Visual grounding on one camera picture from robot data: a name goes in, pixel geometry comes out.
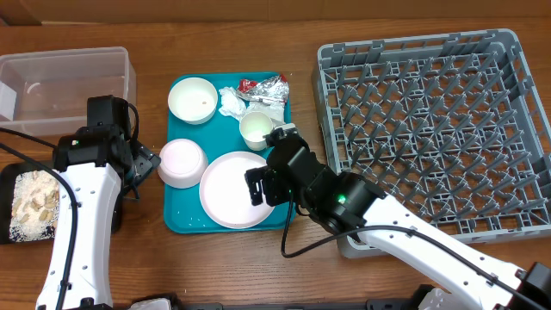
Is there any crumpled silver foil wrapper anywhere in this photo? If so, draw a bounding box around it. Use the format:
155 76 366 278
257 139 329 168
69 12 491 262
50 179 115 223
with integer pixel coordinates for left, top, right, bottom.
236 75 289 105

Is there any black rectangular waste tray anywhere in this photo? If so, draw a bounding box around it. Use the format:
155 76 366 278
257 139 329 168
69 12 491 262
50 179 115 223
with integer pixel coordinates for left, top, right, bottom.
0 159 124 245

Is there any teal plastic serving tray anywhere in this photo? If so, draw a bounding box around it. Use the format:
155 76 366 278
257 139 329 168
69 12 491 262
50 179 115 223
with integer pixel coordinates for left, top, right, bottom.
164 71 288 234

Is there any grey plastic dishwasher rack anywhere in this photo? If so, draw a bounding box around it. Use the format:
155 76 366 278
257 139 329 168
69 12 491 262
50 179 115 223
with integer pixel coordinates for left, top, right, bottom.
313 28 550 243

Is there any white paper cup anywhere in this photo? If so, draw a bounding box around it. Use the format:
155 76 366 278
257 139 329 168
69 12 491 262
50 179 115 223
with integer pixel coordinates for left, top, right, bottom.
239 111 274 151

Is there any white round plate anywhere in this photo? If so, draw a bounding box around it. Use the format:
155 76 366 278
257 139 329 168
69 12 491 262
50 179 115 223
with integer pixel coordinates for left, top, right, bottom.
199 152 274 229

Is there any crumpled white napkin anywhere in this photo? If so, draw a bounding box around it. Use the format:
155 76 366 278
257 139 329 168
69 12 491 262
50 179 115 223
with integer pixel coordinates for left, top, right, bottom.
219 87 286 124

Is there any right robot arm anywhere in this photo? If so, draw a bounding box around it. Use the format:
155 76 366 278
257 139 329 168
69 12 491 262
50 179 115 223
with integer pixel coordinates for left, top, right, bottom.
245 127 550 309

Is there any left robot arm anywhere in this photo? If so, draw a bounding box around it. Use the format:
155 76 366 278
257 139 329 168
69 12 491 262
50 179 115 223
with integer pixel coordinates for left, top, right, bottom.
35 95 161 309

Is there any pile of rice and peanuts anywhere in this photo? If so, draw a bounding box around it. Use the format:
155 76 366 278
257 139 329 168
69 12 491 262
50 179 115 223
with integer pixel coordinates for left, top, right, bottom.
9 170 59 241

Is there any clear plastic storage bin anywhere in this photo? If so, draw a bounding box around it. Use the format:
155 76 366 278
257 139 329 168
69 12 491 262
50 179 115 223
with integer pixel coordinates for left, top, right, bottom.
1 46 137 137

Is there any white bowl with rice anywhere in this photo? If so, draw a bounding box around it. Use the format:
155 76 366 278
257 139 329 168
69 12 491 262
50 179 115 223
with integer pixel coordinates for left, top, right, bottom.
158 139 208 189

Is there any white bowl with peanuts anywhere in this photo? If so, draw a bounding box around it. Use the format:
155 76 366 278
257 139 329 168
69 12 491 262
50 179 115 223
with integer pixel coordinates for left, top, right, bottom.
168 77 218 125

